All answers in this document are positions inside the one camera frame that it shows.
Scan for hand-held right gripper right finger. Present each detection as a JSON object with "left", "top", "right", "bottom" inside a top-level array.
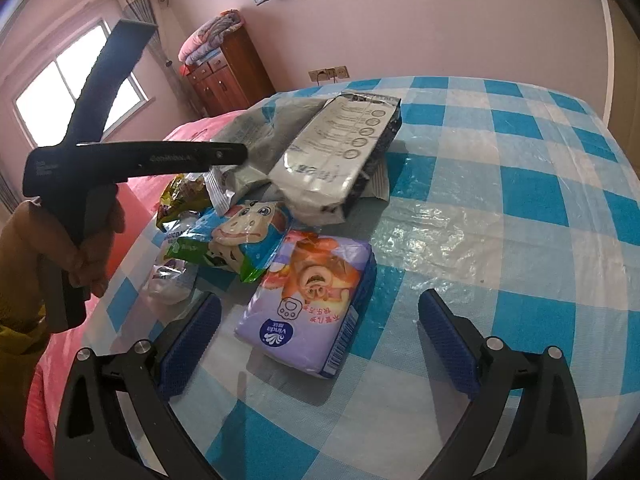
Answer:
[{"left": 418, "top": 289, "right": 588, "bottom": 480}]

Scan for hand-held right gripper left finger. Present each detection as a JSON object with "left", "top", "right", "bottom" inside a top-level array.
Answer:
[{"left": 52, "top": 292, "right": 223, "bottom": 480}]

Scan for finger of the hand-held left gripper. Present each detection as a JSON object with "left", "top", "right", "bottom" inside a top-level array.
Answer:
[
  {"left": 65, "top": 19, "right": 161, "bottom": 147},
  {"left": 200, "top": 142, "right": 249, "bottom": 171}
]

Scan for blue and white packet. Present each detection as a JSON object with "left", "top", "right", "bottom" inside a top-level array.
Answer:
[{"left": 267, "top": 92, "right": 403, "bottom": 224}]

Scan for purple tissue pack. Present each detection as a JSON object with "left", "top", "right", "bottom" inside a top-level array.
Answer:
[{"left": 235, "top": 230, "right": 379, "bottom": 379}]

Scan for person's left forearm yellow sleeve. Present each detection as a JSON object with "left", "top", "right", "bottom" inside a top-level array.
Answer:
[{"left": 0, "top": 310, "right": 51, "bottom": 361}]

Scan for person's left hand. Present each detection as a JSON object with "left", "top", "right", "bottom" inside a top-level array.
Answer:
[{"left": 0, "top": 186, "right": 126, "bottom": 332}]

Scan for white striped wrapper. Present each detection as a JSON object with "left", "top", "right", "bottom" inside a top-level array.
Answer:
[{"left": 207, "top": 165, "right": 237, "bottom": 214}]

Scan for grey plastic bag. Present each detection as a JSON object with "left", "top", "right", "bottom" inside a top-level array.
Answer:
[{"left": 210, "top": 97, "right": 326, "bottom": 211}]

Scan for pink bed sheet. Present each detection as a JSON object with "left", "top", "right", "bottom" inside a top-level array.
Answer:
[{"left": 20, "top": 109, "right": 253, "bottom": 478}]

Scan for window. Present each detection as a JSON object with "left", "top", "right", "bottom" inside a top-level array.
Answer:
[{"left": 12, "top": 19, "right": 151, "bottom": 148}]

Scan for yellow green snack bag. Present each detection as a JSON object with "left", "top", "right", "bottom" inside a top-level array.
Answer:
[{"left": 157, "top": 172, "right": 211, "bottom": 233}]

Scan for curtain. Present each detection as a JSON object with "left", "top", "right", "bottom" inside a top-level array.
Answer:
[{"left": 116, "top": 0, "right": 173, "bottom": 68}]

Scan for clear crumpled plastic bag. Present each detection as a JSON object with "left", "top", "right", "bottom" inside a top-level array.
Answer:
[{"left": 142, "top": 257, "right": 199, "bottom": 306}]

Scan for wooden cabinet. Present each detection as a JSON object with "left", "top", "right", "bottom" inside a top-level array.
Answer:
[{"left": 182, "top": 25, "right": 276, "bottom": 117}]

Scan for blue cartoon snack bag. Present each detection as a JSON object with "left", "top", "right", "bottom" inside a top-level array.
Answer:
[{"left": 192, "top": 200, "right": 294, "bottom": 284}]

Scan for green snack packet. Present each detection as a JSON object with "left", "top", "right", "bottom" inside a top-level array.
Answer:
[{"left": 165, "top": 237, "right": 216, "bottom": 266}]

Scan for folded blankets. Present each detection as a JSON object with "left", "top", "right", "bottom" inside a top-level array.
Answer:
[{"left": 178, "top": 9, "right": 244, "bottom": 66}]

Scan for blue checked tablecloth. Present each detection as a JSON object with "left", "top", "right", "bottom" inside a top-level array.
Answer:
[{"left": 82, "top": 76, "right": 640, "bottom": 480}]

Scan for white plastic packet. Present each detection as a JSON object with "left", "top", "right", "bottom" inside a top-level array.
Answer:
[{"left": 360, "top": 152, "right": 392, "bottom": 204}]

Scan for wall socket strip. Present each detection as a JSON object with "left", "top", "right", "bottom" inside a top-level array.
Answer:
[{"left": 308, "top": 64, "right": 349, "bottom": 84}]

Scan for white door frame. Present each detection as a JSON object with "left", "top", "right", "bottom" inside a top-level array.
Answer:
[{"left": 592, "top": 0, "right": 619, "bottom": 126}]

